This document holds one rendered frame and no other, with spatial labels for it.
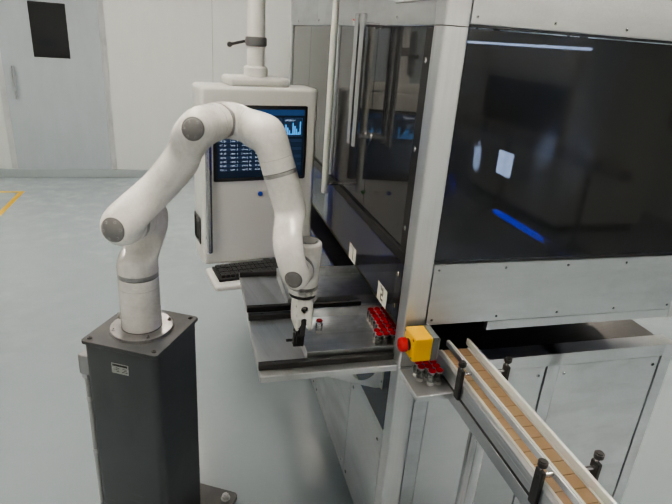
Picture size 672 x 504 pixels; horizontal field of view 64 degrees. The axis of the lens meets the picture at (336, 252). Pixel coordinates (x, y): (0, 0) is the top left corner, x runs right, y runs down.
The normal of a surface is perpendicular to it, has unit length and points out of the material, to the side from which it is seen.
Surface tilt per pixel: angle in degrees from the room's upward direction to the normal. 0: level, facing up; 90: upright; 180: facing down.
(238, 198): 90
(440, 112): 90
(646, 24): 90
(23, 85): 90
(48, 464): 0
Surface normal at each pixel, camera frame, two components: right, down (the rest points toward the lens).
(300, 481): 0.07, -0.93
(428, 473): 0.24, 0.38
